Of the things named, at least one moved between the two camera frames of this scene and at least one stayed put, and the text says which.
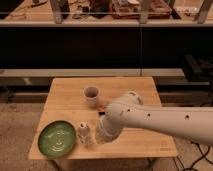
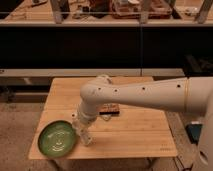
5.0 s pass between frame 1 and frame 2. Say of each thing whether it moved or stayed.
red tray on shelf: stayed
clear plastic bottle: stayed
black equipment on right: stayed
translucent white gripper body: moved
